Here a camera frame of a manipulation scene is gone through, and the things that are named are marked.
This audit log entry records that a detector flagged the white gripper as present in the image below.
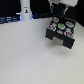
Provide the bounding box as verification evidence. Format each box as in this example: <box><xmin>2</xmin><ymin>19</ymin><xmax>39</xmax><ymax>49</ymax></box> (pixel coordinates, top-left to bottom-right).
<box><xmin>49</xmin><ymin>0</ymin><xmax>75</xmax><ymax>9</ymax></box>

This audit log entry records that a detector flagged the black kcup holder drawer unit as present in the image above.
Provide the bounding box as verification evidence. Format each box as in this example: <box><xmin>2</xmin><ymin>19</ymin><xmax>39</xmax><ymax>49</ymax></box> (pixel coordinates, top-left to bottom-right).
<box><xmin>45</xmin><ymin>16</ymin><xmax>75</xmax><ymax>49</ymax></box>

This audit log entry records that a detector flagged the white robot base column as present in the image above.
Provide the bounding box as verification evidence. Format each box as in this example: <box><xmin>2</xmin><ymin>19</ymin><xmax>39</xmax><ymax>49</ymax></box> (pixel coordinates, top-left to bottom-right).
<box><xmin>20</xmin><ymin>0</ymin><xmax>32</xmax><ymax>20</ymax></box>

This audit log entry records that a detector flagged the kcup in drawer back right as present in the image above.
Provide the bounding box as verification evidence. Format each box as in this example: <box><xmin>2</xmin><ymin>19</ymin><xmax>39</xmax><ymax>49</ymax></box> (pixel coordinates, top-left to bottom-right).
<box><xmin>66</xmin><ymin>22</ymin><xmax>74</xmax><ymax>28</ymax></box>

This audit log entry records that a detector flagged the kcup in drawer front left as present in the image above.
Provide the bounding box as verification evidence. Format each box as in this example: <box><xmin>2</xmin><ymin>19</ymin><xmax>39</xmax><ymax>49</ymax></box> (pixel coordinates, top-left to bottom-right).
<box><xmin>49</xmin><ymin>24</ymin><xmax>56</xmax><ymax>31</ymax></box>

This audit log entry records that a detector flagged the kcup in drawer red lid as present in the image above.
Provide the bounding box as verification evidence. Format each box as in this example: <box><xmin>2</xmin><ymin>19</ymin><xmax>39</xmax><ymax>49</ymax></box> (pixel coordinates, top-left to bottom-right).
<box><xmin>65</xmin><ymin>31</ymin><xmax>73</xmax><ymax>38</ymax></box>

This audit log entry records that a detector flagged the dark keyboard at left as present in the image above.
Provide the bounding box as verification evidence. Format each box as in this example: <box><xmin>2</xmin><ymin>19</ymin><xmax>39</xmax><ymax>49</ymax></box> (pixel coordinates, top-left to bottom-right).
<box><xmin>0</xmin><ymin>15</ymin><xmax>20</xmax><ymax>24</ymax></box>

